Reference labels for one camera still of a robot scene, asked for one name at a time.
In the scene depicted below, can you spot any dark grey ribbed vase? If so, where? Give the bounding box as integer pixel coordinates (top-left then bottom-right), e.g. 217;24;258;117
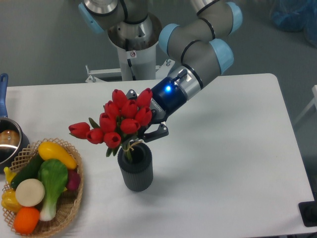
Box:
117;143;153;192

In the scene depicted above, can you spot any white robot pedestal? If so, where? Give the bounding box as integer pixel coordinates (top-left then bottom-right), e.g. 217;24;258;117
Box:
85;43;175;83

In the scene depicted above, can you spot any blue handled saucepan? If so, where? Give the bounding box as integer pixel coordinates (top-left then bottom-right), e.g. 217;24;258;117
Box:
0;73;29;174

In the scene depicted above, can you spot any dark green cucumber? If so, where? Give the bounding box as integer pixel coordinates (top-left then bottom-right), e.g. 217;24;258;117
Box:
10;154;44;189

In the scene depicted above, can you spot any white round radish slice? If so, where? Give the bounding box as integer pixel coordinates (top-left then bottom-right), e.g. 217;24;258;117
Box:
15;178;45;207

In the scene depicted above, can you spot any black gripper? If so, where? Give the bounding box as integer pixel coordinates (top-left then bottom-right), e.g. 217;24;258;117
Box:
126;77;187;143

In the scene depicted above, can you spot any yellow banana tip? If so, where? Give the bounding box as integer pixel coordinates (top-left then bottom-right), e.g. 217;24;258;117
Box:
3;167;17;184

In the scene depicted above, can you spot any orange fruit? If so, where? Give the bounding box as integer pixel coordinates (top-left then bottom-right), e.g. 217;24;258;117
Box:
13;207;40;235

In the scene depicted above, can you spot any red tulip bouquet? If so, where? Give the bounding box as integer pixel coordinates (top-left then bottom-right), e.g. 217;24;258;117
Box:
68;88;153;163

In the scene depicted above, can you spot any white frame at right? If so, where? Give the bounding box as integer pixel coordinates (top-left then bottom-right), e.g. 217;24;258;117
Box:
294;85;317;126

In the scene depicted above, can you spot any blue plastic bag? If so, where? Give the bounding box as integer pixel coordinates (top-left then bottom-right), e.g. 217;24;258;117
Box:
269;0;317;47

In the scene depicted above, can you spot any woven wicker basket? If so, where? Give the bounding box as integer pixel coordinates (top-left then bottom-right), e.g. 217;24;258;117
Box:
2;138;84;238

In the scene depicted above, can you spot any green bok choy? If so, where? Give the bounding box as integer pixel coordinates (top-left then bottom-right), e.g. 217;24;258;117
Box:
38;159;68;222

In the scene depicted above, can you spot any yellow bell pepper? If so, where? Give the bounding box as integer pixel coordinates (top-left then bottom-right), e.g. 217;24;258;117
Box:
1;188;22;213

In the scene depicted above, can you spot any yellow squash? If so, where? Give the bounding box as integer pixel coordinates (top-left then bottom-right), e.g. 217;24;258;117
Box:
38;141;77;170

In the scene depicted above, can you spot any purple red radish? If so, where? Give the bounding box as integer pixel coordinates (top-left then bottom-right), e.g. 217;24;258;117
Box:
65;170;81;191

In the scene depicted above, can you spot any black device at table edge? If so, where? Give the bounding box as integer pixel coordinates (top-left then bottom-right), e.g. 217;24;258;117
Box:
298;201;317;227

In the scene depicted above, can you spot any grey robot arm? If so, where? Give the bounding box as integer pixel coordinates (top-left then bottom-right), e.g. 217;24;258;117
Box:
78;0;243;142

